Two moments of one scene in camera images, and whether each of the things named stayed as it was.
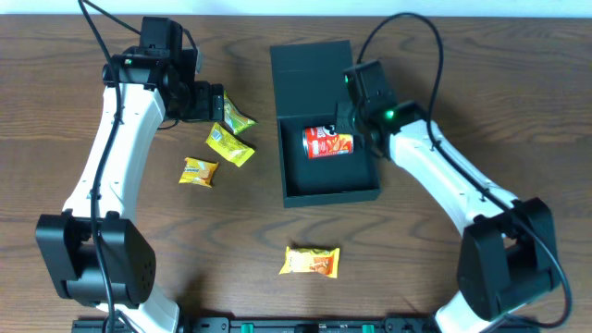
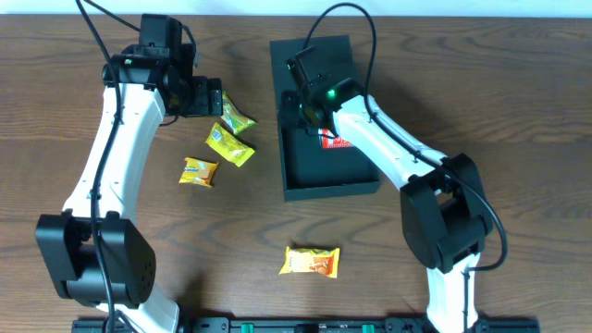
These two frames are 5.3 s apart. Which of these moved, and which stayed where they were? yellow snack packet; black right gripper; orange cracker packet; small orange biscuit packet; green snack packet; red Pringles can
Moved: black right gripper; red Pringles can
Stayed: green snack packet; orange cracker packet; yellow snack packet; small orange biscuit packet
